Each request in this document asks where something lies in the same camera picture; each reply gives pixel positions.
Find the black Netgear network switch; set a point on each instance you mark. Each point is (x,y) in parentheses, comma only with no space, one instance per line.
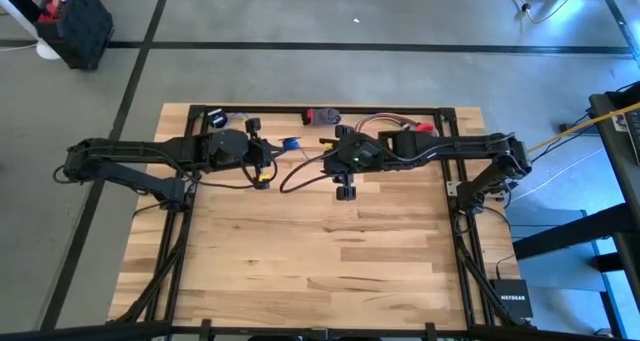
(512,298)

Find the black desk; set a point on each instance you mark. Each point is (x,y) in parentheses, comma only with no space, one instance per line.
(615,141)

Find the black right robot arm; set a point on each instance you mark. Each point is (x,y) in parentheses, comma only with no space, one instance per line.
(450,148)

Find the red box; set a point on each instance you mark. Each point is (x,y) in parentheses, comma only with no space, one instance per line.
(426,128)

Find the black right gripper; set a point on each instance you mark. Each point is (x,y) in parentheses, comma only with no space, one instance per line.
(365,156)

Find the white pole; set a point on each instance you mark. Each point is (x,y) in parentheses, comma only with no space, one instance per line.
(20,18)

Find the small black white-labelled spool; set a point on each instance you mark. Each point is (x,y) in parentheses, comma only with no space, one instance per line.
(216,117)

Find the black crate with red items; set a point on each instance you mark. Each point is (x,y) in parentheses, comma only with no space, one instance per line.
(80,26)

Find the grey and red pouch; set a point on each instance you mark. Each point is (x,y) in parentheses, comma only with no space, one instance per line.
(322,117)

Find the black aluminium table frame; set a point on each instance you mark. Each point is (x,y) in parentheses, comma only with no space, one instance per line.
(280,109)

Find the white round base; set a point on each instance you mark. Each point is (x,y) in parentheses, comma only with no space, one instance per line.
(47,51)

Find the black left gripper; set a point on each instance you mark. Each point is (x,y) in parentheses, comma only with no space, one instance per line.
(250,153)

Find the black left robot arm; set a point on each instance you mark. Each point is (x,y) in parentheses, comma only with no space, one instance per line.
(140,153)

